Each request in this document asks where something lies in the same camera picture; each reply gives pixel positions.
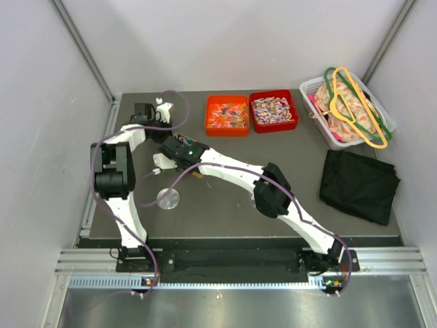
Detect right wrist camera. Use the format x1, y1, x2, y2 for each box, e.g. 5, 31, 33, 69
152, 153, 178, 175

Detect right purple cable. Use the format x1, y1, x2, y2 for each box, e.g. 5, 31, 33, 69
136, 162, 354, 297

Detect white cable duct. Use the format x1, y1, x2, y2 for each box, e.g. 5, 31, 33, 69
68, 275, 328, 290

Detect gold candy tin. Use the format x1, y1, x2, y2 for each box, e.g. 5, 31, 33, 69
174, 133, 206, 180

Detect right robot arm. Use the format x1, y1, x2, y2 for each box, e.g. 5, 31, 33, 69
153, 137, 353, 271

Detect black cloth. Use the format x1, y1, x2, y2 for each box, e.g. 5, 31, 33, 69
319, 150, 400, 226

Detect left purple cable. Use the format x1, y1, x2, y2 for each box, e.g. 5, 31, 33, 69
89, 89, 191, 298

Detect white plastic basket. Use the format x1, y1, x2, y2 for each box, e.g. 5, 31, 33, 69
300, 67, 395, 150

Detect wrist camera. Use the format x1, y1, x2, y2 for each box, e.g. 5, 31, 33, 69
152, 153, 178, 175
155, 97, 174, 124

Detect orange candy box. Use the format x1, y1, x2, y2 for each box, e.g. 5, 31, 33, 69
204, 94, 250, 137

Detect red candy box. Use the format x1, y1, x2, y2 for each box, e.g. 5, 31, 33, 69
249, 90, 299, 134

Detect purple cable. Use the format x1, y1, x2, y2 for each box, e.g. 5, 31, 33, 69
136, 162, 354, 297
89, 89, 191, 298

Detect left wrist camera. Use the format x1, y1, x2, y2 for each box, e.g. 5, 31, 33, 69
155, 97, 174, 124

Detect green hanger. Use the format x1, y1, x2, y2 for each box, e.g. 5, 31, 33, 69
324, 67, 393, 141

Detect floral cloth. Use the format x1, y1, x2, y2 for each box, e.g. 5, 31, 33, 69
313, 84, 380, 143

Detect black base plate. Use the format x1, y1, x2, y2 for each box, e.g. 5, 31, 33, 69
115, 248, 363, 284

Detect yellow hanger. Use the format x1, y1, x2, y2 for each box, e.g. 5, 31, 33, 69
322, 66, 389, 149

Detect clear jar lid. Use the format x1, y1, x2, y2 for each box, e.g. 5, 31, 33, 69
156, 188, 180, 210

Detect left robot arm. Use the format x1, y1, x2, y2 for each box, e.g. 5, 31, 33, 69
90, 98, 173, 271

